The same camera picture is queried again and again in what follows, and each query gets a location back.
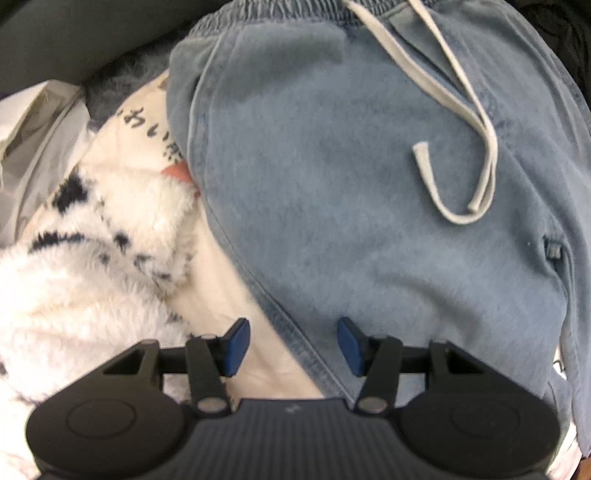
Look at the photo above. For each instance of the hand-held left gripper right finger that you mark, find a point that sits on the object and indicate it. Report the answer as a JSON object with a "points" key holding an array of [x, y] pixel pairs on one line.
{"points": [[350, 346]]}

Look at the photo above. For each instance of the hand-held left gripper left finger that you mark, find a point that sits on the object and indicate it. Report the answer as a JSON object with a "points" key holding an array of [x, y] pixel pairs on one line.
{"points": [[238, 346]]}

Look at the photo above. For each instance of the light blue denim pants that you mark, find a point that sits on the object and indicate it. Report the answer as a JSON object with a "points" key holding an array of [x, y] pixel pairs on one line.
{"points": [[346, 184]]}

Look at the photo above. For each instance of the cream bear print bedsheet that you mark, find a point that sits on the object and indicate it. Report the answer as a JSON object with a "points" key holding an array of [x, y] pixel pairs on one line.
{"points": [[221, 300]]}

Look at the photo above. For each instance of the white spotted fluffy blanket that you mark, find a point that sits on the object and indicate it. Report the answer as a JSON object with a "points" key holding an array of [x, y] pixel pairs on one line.
{"points": [[78, 286]]}

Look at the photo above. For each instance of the white plastic bag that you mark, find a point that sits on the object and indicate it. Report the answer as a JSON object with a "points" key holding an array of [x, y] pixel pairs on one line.
{"points": [[32, 152]]}

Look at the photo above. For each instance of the dark grey cloth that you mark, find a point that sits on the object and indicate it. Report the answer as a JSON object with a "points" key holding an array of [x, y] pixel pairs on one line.
{"points": [[92, 32]]}

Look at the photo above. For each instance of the black cloth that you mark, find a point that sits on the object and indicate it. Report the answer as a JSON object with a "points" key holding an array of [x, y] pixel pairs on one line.
{"points": [[558, 32]]}

